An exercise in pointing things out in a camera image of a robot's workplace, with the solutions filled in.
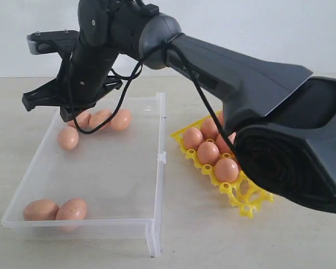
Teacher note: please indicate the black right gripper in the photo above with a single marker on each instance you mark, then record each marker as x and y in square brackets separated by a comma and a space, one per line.
[82, 86]

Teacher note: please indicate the brown egg second row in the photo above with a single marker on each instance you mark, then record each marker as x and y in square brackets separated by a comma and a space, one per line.
[68, 138]
[222, 145]

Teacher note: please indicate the brown egg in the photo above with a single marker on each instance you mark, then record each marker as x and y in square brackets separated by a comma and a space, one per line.
[122, 120]
[73, 209]
[99, 117]
[192, 138]
[209, 129]
[82, 120]
[40, 210]

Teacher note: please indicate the brown egg fifth row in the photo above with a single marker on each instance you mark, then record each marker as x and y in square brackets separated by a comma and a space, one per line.
[208, 153]

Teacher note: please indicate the brown egg fourth row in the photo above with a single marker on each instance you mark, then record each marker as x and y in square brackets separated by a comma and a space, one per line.
[226, 170]

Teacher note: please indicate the clear plastic tray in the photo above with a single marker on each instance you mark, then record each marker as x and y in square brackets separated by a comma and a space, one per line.
[118, 174]

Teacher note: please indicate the yellow plastic egg tray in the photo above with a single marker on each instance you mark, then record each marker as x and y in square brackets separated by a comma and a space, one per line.
[242, 193]

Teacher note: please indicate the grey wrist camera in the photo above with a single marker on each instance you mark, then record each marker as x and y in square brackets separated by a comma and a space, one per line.
[60, 42]

